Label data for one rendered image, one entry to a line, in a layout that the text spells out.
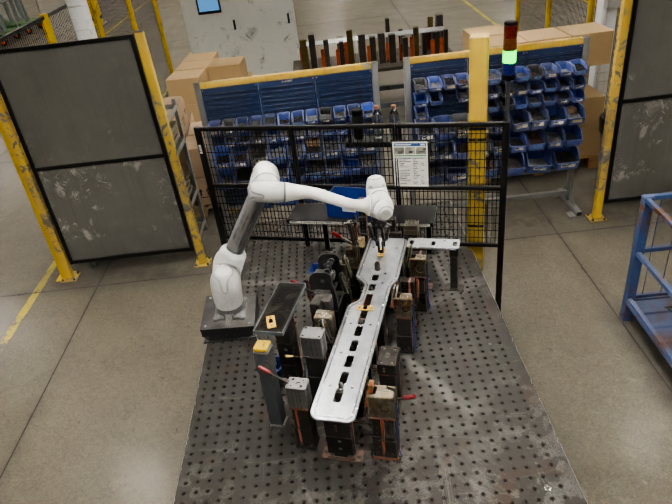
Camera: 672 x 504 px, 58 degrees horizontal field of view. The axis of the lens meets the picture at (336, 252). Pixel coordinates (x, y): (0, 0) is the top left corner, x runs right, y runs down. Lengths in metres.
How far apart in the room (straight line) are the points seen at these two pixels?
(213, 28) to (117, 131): 4.82
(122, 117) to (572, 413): 3.77
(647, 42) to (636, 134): 0.74
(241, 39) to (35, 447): 6.86
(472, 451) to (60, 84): 3.88
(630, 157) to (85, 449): 4.64
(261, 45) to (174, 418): 6.68
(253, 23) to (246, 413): 7.36
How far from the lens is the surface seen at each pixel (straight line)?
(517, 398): 2.92
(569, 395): 3.98
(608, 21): 7.37
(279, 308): 2.74
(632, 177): 5.73
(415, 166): 3.62
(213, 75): 7.56
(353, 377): 2.58
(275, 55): 9.63
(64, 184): 5.41
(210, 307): 3.48
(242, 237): 3.31
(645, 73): 5.38
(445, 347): 3.15
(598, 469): 3.64
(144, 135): 5.02
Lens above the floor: 2.78
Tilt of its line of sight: 32 degrees down
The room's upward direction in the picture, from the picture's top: 7 degrees counter-clockwise
